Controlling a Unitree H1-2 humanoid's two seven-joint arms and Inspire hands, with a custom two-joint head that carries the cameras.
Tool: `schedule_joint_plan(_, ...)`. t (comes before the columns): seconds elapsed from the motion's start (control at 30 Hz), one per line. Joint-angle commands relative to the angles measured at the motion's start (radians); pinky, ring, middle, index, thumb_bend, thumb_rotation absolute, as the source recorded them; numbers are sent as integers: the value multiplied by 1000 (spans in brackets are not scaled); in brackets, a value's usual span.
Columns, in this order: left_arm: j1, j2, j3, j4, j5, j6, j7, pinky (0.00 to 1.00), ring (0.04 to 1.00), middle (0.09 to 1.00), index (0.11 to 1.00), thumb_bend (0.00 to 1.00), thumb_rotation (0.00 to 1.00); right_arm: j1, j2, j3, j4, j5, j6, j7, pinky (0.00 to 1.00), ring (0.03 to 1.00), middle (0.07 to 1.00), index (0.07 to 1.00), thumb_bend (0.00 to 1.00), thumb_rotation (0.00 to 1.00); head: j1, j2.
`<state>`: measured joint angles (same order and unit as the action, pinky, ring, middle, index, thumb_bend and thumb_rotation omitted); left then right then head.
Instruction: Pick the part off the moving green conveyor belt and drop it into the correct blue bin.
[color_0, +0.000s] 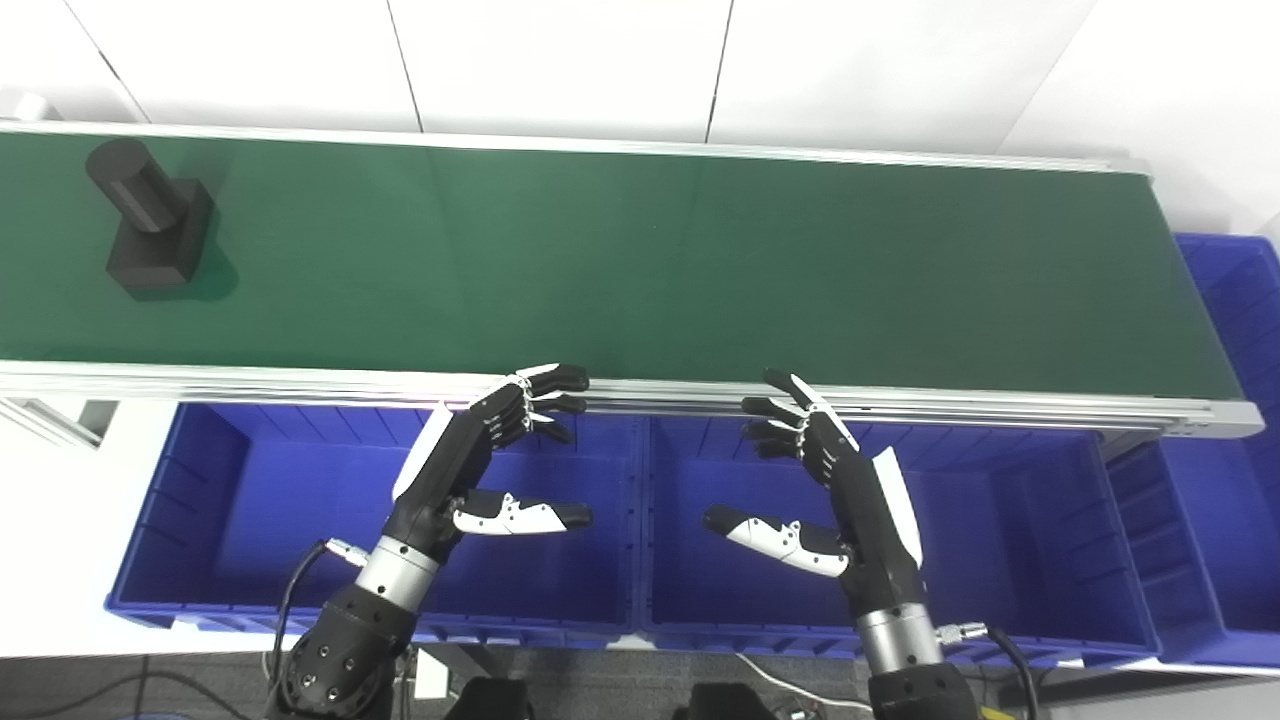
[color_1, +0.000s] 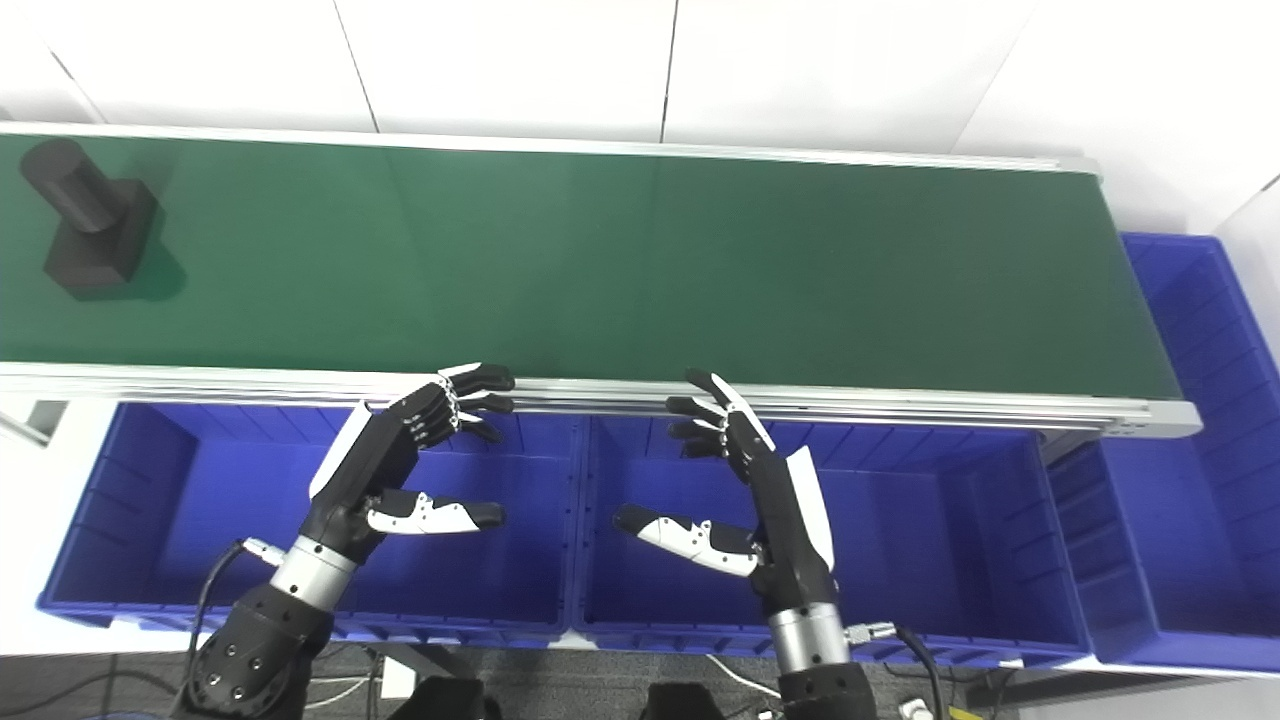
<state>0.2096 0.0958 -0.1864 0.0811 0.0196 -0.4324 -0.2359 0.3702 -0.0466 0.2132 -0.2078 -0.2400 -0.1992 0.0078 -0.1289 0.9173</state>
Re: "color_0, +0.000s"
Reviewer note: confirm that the aluminium conveyor leg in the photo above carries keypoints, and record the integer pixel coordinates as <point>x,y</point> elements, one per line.
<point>50,420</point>

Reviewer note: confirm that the black cylinder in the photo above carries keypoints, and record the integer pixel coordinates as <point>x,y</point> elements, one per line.
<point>160,230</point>

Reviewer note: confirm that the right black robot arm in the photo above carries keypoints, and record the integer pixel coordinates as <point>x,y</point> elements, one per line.
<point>905,660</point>

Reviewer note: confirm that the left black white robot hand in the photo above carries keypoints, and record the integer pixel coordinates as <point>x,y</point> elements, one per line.
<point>450,470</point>

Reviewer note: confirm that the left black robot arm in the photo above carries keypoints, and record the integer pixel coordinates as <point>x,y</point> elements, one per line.
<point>350,650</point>

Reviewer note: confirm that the green conveyor belt aluminium frame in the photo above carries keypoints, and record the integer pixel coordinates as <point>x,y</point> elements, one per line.
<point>640,270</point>

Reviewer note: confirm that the blue plastic bin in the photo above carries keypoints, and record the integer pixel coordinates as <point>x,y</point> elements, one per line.
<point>290,510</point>
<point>1010,540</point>
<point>1220,450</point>

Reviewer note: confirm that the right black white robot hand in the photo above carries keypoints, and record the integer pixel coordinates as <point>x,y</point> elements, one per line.
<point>870,520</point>

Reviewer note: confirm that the small white box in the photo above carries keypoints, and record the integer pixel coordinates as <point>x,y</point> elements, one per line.
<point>432,675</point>

